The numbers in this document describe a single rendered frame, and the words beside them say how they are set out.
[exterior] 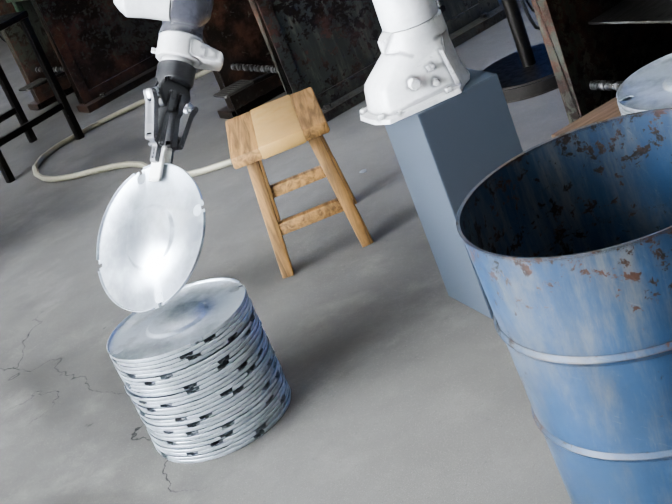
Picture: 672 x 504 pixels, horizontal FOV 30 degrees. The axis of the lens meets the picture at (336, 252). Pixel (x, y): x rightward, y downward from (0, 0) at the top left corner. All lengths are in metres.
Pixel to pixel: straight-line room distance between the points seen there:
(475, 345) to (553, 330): 0.81
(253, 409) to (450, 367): 0.38
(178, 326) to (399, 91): 0.61
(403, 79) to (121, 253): 0.64
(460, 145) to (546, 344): 0.79
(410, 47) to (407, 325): 0.59
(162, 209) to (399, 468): 0.67
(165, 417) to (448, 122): 0.77
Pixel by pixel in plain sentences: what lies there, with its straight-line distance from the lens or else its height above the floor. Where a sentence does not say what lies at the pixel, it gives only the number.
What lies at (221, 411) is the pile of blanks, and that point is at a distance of 2.38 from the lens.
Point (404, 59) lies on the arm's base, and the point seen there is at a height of 0.54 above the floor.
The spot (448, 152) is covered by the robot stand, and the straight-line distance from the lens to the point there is 2.36.
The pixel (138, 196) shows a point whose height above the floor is 0.46.
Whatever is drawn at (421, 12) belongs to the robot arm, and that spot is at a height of 0.61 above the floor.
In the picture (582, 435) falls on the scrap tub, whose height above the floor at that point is 0.19.
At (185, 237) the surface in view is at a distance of 2.34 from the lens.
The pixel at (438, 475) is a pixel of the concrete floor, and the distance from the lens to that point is 2.11.
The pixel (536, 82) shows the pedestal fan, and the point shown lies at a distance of 3.61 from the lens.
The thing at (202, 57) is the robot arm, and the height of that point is 0.65.
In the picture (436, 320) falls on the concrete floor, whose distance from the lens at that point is 2.57.
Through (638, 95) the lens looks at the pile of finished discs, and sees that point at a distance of 2.24.
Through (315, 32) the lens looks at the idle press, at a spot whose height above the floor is 0.26.
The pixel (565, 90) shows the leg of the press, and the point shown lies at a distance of 3.00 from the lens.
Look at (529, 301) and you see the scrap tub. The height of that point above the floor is 0.41.
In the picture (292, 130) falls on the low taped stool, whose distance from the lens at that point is 2.93.
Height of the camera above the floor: 1.16
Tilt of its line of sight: 22 degrees down
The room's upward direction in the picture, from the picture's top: 22 degrees counter-clockwise
